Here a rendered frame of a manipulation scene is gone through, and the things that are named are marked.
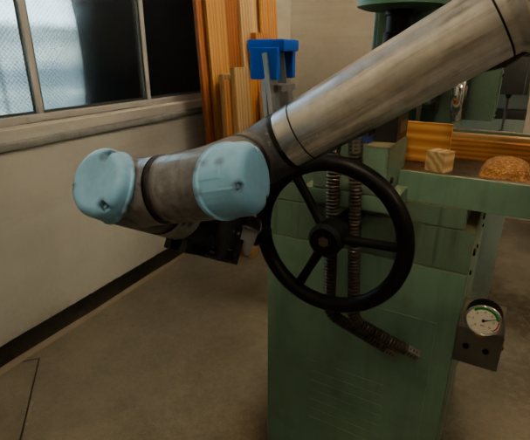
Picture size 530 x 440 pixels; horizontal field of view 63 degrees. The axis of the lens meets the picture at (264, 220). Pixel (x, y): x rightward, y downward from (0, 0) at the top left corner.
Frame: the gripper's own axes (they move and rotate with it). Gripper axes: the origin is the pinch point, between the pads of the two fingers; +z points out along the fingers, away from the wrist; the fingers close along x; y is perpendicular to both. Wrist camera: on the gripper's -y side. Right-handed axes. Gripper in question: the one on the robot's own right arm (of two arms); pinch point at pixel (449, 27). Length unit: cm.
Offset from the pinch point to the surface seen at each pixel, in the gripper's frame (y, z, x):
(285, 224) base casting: -9, 29, 40
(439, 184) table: -5.9, -2.4, 26.0
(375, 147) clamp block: 5.1, 7.5, 21.0
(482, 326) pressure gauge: -5, -14, 50
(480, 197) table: -6.2, -9.6, 27.3
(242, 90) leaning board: -118, 115, -5
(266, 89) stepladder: -75, 76, 1
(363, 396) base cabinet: -18, 7, 79
